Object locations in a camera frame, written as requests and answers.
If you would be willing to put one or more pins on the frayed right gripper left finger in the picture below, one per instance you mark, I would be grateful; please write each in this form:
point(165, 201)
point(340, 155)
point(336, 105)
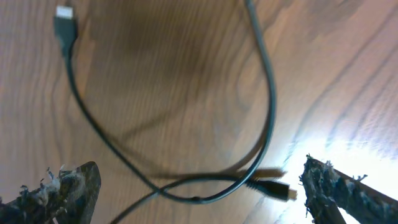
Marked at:
point(68, 197)

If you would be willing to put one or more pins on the frayed right gripper right finger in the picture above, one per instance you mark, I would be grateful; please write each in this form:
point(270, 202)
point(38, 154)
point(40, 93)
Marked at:
point(328, 190)

